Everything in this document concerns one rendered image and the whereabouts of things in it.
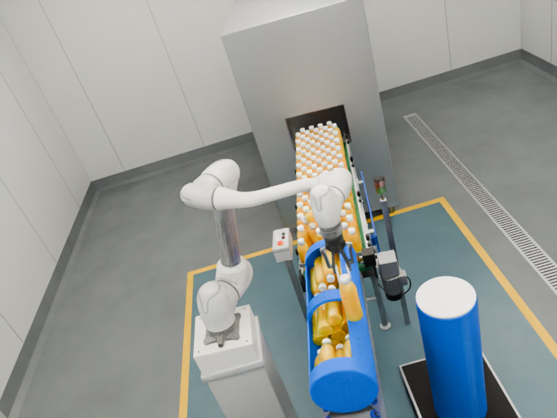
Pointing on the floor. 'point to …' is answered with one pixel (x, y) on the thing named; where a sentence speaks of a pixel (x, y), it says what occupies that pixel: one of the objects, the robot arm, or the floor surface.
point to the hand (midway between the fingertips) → (342, 272)
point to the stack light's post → (395, 252)
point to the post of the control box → (297, 287)
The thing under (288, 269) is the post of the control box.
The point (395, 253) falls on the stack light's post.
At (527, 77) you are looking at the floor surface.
